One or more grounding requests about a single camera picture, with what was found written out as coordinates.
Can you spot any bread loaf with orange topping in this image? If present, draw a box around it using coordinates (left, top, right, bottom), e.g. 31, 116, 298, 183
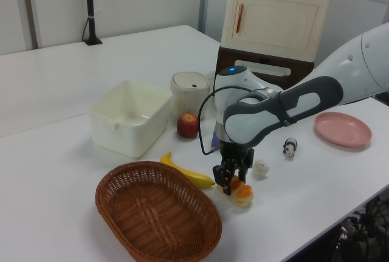
216, 174, 255, 209

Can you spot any cream toy cabinet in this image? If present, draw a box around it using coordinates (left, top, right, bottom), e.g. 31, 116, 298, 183
219, 0, 339, 63

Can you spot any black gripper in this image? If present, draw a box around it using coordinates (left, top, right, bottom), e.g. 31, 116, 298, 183
212, 139, 255, 196

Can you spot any black and white panda figurine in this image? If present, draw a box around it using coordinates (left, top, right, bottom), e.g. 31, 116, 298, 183
282, 137, 299, 160

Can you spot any white open plastic bin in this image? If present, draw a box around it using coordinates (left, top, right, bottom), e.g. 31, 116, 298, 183
88, 79, 174, 158

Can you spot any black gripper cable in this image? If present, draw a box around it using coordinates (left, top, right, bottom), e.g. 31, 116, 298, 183
198, 86, 259, 156

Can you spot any dark wooden drawer box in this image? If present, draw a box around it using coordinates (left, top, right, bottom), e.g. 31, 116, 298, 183
215, 45, 315, 91

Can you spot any crumpled white paper ball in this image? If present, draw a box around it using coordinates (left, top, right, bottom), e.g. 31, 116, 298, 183
253, 159, 270, 179

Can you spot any yellow toy banana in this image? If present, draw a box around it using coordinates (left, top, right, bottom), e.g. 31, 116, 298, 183
159, 151, 216, 189

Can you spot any black cable bundle under table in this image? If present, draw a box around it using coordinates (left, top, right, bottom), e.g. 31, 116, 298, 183
332, 193, 389, 262

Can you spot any pink plastic plate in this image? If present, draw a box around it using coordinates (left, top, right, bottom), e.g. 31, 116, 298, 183
314, 111, 373, 148

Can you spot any brown woven wicker basket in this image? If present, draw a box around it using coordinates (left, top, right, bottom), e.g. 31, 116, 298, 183
94, 160, 223, 262

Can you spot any purple foam cube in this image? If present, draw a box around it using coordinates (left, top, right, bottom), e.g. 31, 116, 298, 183
210, 123, 223, 149

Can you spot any small beige lidded trash can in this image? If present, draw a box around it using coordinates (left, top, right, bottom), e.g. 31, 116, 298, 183
170, 71, 211, 120

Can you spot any black camera stand pole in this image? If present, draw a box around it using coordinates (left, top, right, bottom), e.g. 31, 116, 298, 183
81, 0, 103, 46

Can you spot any red apple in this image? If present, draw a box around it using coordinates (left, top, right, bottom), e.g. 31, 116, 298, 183
176, 112, 200, 139

